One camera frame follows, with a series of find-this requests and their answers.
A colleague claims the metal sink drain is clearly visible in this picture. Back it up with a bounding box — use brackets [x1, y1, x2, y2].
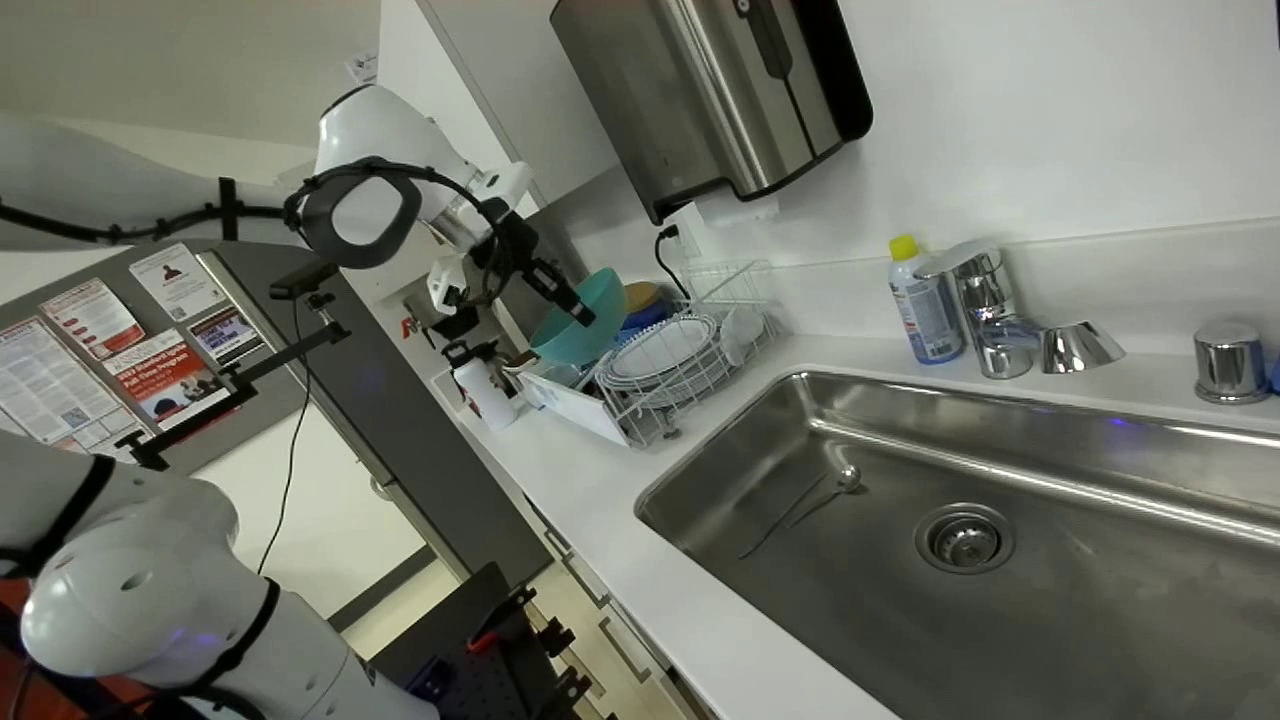
[910, 501, 1021, 581]

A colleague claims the black power cable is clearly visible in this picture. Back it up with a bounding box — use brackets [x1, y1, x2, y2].
[652, 218, 696, 307]

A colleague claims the black pegboard clamp rack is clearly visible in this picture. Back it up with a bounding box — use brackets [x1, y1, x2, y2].
[368, 557, 604, 720]

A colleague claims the dish soap bottle yellow cap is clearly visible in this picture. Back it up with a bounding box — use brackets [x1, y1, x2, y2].
[885, 231, 967, 367]

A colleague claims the dark grey cabinet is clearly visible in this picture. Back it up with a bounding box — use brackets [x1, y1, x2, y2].
[212, 238, 557, 592]

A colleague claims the white poster black logo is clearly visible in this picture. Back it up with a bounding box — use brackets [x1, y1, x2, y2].
[128, 238, 233, 325]

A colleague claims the white wall outlet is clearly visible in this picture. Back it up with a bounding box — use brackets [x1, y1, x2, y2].
[648, 211, 705, 270]

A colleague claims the white wall cabinet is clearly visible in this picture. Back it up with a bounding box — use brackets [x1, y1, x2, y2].
[375, 0, 625, 216]

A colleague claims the white poster red header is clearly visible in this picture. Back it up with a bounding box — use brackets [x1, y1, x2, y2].
[37, 275, 147, 364]

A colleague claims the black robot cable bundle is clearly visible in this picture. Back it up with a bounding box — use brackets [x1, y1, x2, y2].
[0, 171, 290, 251]

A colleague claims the metal drawer handle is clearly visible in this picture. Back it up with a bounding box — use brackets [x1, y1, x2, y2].
[593, 613, 660, 688]
[536, 519, 578, 567]
[565, 557, 614, 609]

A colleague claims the clear plastic container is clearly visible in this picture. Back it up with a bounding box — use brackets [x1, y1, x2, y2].
[446, 335, 528, 430]

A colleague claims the black countertop appliance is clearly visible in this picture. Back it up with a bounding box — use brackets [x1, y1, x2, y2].
[428, 301, 487, 340]

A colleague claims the chrome round knob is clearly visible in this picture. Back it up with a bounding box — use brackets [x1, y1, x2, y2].
[1188, 316, 1272, 408]

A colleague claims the white wire dish rack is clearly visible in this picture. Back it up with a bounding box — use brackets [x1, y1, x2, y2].
[587, 257, 785, 447]

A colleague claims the stainless paper towel dispenser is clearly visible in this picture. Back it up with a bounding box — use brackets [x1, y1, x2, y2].
[547, 0, 879, 229]

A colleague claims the stainless steel sink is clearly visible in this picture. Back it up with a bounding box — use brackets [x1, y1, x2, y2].
[631, 367, 1280, 720]

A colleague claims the small white picture poster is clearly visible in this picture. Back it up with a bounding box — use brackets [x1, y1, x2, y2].
[185, 301, 272, 371]

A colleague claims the teal bowl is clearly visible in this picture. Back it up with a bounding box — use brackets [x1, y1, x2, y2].
[531, 265, 631, 381]

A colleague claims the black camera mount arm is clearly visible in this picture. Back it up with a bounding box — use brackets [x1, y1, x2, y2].
[124, 257, 354, 470]

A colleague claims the orange handled black clamp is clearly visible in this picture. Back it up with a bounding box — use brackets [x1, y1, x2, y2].
[462, 583, 538, 661]

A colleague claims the chrome faucet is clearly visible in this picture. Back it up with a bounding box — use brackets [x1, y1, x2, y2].
[934, 237, 1132, 384]

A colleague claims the thin black hanging cable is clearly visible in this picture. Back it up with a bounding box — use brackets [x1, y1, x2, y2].
[251, 394, 317, 574]

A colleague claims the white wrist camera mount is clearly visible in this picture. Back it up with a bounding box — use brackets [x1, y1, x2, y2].
[419, 257, 480, 319]

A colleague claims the white drain tray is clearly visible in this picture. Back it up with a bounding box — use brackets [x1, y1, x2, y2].
[515, 367, 631, 453]

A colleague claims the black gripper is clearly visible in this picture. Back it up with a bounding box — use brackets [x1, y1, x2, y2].
[454, 197, 601, 333]

